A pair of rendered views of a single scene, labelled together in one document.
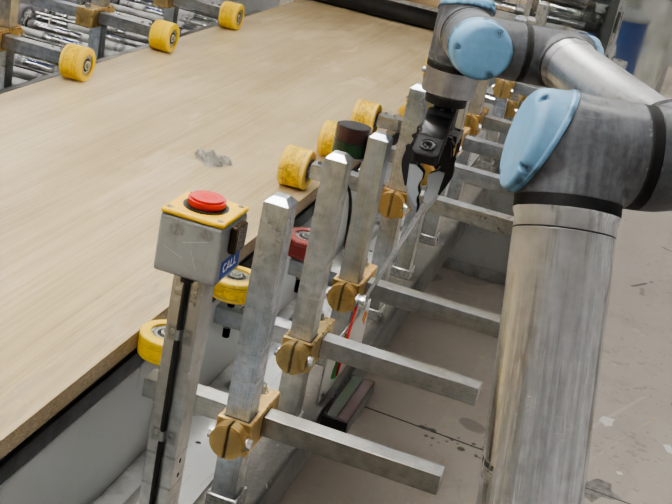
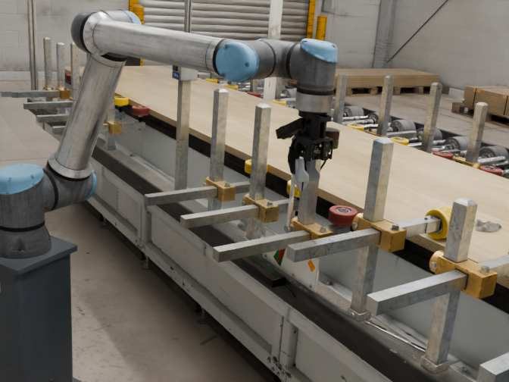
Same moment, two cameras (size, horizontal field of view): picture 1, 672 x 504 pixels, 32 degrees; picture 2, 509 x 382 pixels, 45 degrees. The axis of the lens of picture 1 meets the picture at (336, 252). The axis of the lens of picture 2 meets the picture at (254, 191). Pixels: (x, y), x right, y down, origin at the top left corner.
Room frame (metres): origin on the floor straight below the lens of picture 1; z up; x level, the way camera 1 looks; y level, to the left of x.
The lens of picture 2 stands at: (2.83, -1.34, 1.49)
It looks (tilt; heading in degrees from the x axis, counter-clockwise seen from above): 18 degrees down; 132
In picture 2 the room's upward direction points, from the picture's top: 4 degrees clockwise
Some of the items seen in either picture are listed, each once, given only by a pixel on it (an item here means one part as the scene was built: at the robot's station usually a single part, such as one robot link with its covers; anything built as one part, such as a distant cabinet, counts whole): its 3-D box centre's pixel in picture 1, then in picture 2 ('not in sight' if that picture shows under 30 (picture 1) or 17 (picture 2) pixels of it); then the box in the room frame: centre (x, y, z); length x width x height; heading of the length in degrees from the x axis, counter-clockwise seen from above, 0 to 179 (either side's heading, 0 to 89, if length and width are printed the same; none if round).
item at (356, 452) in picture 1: (289, 431); (205, 192); (1.40, 0.01, 0.82); 0.44 x 0.03 x 0.04; 77
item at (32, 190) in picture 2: not in sight; (22, 193); (0.99, -0.44, 0.79); 0.17 x 0.15 x 0.18; 99
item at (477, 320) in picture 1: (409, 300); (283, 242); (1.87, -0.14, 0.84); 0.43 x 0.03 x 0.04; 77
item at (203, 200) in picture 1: (206, 204); not in sight; (1.12, 0.14, 1.22); 0.04 x 0.04 x 0.02
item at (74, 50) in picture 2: not in sight; (75, 88); (-0.09, 0.42, 0.91); 0.04 x 0.04 x 0.48; 77
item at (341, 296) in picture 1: (350, 285); (310, 233); (1.88, -0.04, 0.85); 0.14 x 0.06 x 0.05; 167
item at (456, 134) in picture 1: (439, 128); (312, 135); (1.92, -0.13, 1.15); 0.09 x 0.08 x 0.12; 167
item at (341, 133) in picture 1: (353, 132); (328, 133); (1.87, 0.01, 1.12); 0.06 x 0.06 x 0.02
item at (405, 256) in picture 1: (417, 204); (446, 302); (2.35, -0.15, 0.86); 0.04 x 0.04 x 0.48; 77
